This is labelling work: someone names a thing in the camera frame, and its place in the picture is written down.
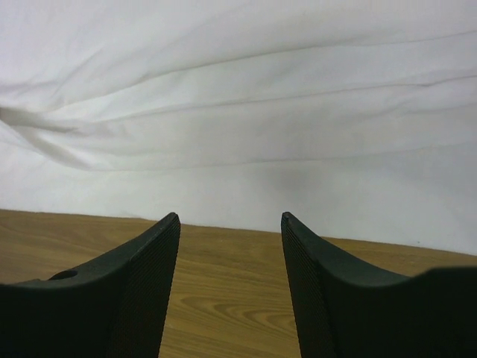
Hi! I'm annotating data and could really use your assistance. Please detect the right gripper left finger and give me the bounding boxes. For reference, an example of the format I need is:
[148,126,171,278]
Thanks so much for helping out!
[1,213,181,357]

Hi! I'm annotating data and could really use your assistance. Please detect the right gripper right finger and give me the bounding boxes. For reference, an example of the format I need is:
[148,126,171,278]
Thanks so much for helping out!
[281,213,476,357]

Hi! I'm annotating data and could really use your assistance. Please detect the white t shirt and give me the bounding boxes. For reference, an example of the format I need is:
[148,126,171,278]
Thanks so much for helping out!
[1,1,476,254]

